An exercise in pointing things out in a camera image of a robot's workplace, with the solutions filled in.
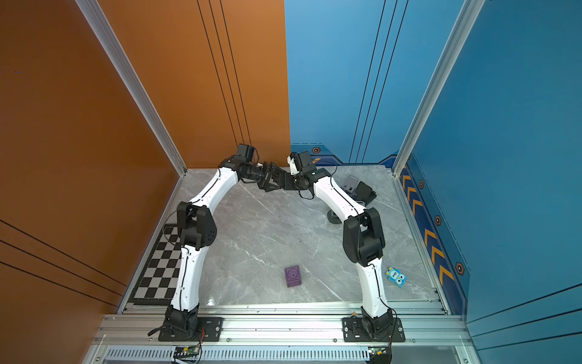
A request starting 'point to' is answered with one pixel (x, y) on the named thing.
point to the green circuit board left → (186, 352)
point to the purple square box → (293, 276)
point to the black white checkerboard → (155, 286)
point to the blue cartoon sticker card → (395, 275)
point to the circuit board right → (378, 350)
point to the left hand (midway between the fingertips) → (285, 174)
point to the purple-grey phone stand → (351, 183)
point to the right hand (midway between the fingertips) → (284, 181)
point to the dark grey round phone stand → (333, 218)
